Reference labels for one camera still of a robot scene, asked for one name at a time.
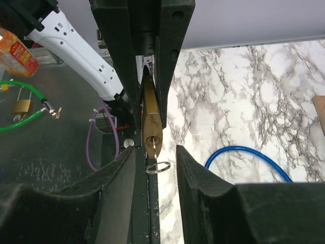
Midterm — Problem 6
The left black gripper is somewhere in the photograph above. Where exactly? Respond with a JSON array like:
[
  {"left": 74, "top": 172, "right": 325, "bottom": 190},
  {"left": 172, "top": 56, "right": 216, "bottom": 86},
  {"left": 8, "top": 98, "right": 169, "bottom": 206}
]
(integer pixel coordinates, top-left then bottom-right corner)
[{"left": 90, "top": 0, "right": 196, "bottom": 129}]

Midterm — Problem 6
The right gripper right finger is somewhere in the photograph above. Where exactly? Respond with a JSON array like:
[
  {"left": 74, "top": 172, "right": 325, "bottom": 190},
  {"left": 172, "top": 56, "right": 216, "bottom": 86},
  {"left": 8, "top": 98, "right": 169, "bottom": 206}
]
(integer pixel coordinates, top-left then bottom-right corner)
[{"left": 176, "top": 145, "right": 324, "bottom": 243}]

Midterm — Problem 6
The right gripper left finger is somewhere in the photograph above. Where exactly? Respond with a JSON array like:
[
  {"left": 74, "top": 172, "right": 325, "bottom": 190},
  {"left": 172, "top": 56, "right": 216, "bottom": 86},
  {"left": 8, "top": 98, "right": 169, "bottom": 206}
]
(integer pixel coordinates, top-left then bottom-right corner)
[{"left": 1, "top": 146, "right": 136, "bottom": 243}]

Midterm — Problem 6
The blue cable lock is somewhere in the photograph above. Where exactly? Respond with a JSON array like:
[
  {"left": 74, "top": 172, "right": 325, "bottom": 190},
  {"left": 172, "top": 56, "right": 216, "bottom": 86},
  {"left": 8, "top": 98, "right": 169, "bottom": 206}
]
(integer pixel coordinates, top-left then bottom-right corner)
[{"left": 204, "top": 145, "right": 294, "bottom": 183}]

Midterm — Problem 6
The silver key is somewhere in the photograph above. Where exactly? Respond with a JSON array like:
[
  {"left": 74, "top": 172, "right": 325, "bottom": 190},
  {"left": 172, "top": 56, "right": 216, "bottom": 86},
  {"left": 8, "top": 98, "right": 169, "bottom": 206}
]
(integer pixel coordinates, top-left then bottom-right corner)
[{"left": 146, "top": 137, "right": 171, "bottom": 174}]

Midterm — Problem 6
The brass padlock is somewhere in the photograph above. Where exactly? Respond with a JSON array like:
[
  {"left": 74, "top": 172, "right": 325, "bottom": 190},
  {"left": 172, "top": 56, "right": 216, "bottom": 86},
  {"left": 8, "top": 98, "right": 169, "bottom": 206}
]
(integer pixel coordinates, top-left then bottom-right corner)
[
  {"left": 141, "top": 65, "right": 163, "bottom": 159},
  {"left": 11, "top": 86, "right": 32, "bottom": 122}
]

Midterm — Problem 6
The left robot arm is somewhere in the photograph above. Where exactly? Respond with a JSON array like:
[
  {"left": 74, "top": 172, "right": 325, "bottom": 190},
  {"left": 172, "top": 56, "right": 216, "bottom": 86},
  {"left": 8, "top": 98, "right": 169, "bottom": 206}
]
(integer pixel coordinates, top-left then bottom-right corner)
[{"left": 1, "top": 1, "right": 196, "bottom": 128}]

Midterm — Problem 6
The orange plastic bottle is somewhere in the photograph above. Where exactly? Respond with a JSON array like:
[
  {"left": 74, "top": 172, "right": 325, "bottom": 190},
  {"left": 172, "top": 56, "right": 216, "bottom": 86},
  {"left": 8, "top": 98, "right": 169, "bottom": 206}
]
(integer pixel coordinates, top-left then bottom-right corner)
[{"left": 1, "top": 27, "right": 39, "bottom": 77}]

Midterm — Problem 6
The wooden board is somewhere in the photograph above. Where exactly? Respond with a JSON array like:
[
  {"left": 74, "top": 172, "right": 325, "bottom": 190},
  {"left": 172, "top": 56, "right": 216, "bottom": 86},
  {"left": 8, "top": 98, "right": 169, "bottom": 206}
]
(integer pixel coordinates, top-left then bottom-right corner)
[{"left": 312, "top": 96, "right": 325, "bottom": 124}]

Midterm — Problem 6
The black mounting rail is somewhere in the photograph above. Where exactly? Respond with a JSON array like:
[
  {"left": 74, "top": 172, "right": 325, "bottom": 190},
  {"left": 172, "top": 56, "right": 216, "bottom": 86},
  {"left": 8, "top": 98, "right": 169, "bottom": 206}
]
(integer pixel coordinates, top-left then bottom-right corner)
[{"left": 101, "top": 121, "right": 160, "bottom": 244}]

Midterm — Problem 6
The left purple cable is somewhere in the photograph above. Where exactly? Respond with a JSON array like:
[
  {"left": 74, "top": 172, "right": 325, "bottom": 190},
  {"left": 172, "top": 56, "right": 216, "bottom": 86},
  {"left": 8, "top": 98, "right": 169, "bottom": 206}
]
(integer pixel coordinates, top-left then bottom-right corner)
[{"left": 85, "top": 99, "right": 120, "bottom": 172}]

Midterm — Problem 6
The green cable lock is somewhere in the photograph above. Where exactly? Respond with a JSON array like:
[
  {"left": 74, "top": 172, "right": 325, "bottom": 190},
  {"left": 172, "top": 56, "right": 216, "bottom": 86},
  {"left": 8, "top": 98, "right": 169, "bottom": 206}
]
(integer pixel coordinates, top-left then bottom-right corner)
[{"left": 1, "top": 80, "right": 62, "bottom": 133}]

